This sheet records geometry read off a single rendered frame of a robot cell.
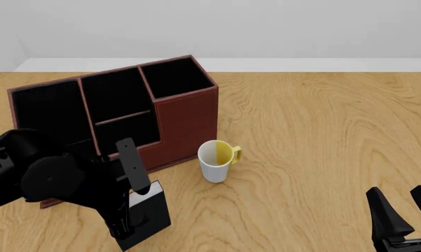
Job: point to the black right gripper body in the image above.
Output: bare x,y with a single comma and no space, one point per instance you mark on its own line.
406,244

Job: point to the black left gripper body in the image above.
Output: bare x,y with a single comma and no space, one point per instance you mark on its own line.
117,223

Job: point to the black book with white pages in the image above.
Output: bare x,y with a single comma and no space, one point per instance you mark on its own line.
154,210

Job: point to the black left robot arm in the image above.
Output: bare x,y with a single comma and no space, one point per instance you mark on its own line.
49,178

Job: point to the red-brown desk caddy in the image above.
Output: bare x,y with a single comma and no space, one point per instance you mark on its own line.
187,123

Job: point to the flat plate on black stalk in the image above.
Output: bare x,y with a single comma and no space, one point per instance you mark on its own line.
133,165

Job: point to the white and yellow mug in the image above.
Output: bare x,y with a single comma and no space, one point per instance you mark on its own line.
213,168

